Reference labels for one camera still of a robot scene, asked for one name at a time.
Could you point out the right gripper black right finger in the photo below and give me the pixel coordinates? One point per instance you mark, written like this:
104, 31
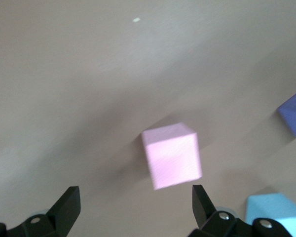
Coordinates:
212, 217

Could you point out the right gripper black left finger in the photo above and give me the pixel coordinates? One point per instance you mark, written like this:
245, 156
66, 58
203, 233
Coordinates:
61, 212

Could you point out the pink foam cube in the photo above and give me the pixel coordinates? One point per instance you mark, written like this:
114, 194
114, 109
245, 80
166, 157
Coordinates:
172, 158

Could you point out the blue foam cube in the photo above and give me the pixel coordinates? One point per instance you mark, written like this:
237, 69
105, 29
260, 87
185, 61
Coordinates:
281, 209

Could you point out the brown table cover mat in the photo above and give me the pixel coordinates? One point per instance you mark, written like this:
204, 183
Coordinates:
76, 86

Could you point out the small pale paper scrap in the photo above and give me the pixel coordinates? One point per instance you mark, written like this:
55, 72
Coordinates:
136, 20

